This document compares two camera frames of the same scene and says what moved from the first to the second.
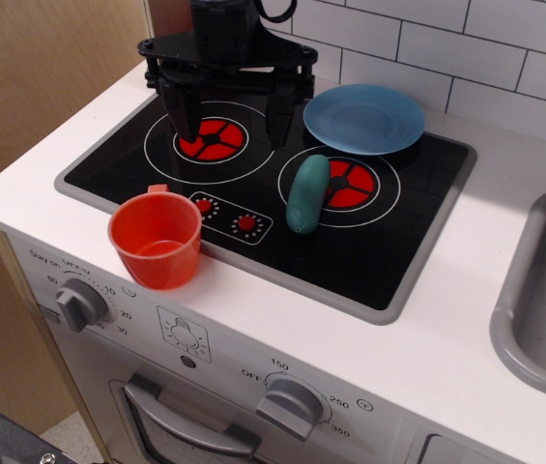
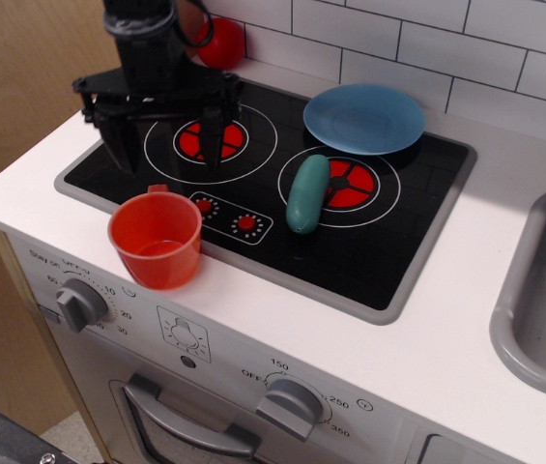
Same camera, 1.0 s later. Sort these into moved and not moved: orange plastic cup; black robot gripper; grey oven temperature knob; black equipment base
Moved: black robot gripper
Not moved: orange plastic cup; black equipment base; grey oven temperature knob
